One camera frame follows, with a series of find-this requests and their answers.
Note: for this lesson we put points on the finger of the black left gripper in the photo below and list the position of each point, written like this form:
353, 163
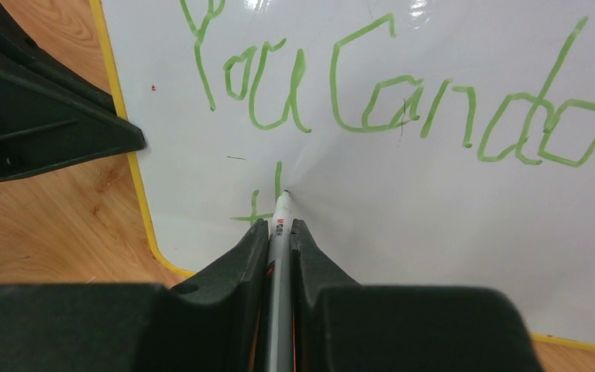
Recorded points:
50, 117

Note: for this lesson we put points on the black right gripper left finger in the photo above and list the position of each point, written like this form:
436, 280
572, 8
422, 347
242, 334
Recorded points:
206, 323

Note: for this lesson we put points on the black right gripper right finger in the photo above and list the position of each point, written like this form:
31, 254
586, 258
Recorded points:
342, 325

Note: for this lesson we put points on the green white marker pen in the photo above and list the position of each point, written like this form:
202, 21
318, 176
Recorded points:
280, 340

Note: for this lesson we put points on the yellow framed whiteboard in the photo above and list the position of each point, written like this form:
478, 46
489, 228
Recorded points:
423, 142

